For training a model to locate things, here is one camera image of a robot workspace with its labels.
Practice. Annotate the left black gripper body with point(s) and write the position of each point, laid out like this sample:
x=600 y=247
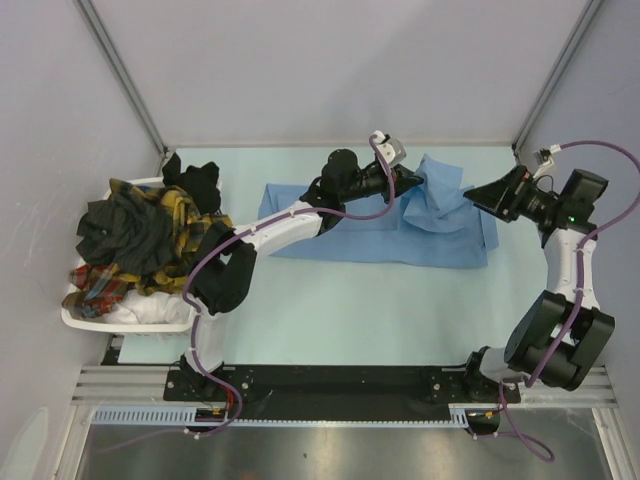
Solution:
x=393 y=173

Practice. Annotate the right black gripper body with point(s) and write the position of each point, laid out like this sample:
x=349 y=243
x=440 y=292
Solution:
x=527 y=201

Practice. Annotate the light blue long sleeve shirt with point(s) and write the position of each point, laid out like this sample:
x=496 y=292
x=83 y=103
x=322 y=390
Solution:
x=431 y=225

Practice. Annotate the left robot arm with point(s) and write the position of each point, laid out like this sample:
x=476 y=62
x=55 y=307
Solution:
x=221 y=277

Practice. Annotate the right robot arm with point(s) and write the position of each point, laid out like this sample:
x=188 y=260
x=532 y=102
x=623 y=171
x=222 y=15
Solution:
x=564 y=331

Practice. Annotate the black shirt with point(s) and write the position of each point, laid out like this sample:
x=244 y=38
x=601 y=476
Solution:
x=200 y=183

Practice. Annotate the yellow plaid shirt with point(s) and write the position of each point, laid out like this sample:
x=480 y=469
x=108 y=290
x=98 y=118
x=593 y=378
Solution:
x=189 y=229

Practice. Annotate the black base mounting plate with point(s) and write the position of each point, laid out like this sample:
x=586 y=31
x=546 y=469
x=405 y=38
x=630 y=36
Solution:
x=303 y=392

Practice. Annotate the dark grey striped shirt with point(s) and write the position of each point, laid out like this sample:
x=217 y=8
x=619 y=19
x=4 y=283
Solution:
x=128 y=232

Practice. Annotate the white shirt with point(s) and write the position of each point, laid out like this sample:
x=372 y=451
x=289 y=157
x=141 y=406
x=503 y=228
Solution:
x=157 y=308

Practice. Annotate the red plaid shirt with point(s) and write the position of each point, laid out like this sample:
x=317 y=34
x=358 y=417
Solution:
x=98 y=289

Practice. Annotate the white laundry basket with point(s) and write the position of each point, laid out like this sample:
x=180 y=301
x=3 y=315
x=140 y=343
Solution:
x=99 y=325

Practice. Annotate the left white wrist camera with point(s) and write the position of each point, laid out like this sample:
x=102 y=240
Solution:
x=387 y=149

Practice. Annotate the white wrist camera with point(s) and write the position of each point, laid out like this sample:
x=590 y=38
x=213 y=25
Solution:
x=545 y=161
x=387 y=149

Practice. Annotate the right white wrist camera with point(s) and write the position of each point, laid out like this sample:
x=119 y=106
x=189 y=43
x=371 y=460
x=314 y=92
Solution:
x=545 y=161

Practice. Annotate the right aluminium frame post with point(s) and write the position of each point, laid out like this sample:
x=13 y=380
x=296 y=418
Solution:
x=568 y=52

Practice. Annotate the aluminium frame post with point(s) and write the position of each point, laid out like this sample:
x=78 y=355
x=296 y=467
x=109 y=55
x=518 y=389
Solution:
x=98 y=29
x=568 y=52

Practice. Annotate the white slotted cable duct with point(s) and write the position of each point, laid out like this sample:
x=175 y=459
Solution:
x=195 y=417

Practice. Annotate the left aluminium frame post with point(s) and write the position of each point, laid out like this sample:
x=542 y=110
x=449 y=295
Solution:
x=98 y=29

